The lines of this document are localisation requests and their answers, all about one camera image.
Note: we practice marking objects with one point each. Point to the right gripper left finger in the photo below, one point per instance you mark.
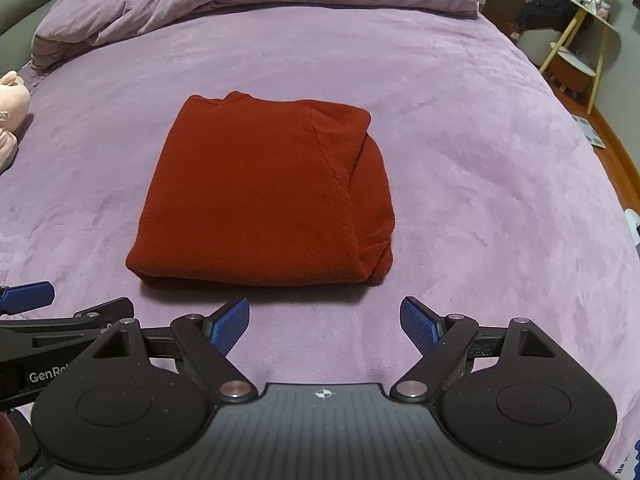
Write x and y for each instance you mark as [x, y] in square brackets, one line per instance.
[224, 328]

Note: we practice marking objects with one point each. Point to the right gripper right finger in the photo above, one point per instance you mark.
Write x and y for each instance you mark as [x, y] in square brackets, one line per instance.
[422, 326]

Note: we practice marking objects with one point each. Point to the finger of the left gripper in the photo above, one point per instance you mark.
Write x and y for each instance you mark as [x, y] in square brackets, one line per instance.
[114, 310]
[22, 298]

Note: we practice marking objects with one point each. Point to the red knit sweater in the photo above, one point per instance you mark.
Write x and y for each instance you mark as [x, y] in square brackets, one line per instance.
[253, 192]

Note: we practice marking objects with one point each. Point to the black clothing pile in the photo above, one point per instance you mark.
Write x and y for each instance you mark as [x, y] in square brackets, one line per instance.
[544, 14]

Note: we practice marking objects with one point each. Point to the purple bed sheet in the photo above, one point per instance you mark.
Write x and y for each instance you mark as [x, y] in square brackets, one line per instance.
[502, 208]

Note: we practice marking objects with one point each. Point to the pink plush toy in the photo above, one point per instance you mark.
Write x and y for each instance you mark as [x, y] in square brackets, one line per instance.
[14, 107]

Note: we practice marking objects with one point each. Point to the grey headboard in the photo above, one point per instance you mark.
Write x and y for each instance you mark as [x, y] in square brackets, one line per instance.
[19, 21]

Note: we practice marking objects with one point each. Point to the yellow side table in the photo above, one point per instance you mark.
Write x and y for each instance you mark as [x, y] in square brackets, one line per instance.
[584, 44]

